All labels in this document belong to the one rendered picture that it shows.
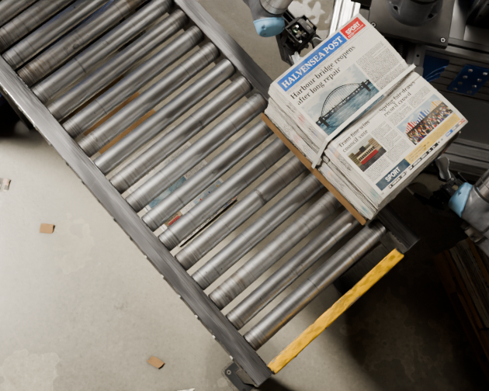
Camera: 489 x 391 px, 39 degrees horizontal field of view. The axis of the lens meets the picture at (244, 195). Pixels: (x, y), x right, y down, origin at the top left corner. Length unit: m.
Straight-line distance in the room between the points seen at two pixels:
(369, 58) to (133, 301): 1.30
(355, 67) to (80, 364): 1.45
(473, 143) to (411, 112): 0.94
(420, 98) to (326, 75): 0.22
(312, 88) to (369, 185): 0.26
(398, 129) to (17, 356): 1.58
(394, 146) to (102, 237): 1.31
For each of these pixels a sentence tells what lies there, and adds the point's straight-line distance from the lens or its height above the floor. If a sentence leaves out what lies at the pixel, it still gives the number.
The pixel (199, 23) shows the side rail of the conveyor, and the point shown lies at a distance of 1.93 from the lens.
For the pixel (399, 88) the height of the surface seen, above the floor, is 1.02.
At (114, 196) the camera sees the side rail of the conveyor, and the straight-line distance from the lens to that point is 1.77.
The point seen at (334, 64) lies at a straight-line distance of 1.65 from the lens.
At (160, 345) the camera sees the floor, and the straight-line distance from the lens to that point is 2.51.
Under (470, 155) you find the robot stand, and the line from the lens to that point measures 2.54.
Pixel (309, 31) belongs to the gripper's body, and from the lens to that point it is 1.87.
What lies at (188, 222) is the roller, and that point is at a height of 0.80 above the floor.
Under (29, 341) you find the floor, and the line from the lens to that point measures 2.58.
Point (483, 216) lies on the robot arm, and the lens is 1.72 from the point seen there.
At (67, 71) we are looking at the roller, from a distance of 1.91.
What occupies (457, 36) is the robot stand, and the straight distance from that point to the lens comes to 2.11.
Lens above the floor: 2.49
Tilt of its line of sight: 75 degrees down
